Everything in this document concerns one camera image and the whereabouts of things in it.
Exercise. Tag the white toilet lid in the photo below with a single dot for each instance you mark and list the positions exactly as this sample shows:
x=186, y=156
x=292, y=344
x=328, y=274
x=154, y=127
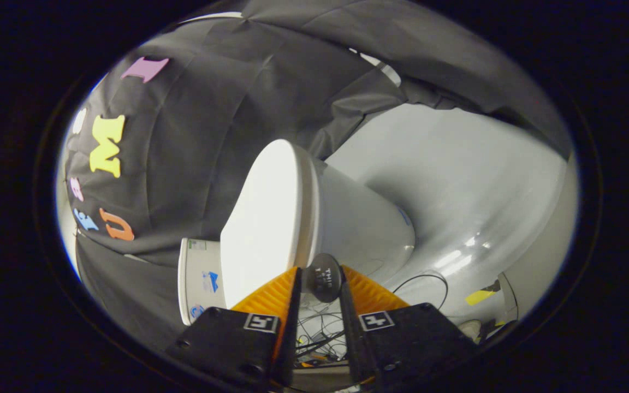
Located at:
x=262, y=218

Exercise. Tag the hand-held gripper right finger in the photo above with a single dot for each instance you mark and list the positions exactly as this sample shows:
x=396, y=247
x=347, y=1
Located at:
x=350, y=333

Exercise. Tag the yellow tape strip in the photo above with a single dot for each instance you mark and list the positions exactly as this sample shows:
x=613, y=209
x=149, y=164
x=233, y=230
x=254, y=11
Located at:
x=478, y=297

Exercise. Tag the black backdrop cloth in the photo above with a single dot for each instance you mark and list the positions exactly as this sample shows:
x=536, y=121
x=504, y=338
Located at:
x=194, y=164

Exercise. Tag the white toilet bowl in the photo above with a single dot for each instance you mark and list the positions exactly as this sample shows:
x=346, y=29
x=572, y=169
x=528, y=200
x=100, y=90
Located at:
x=358, y=224

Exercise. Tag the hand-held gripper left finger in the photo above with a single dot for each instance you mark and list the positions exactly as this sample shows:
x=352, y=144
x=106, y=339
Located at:
x=292, y=327

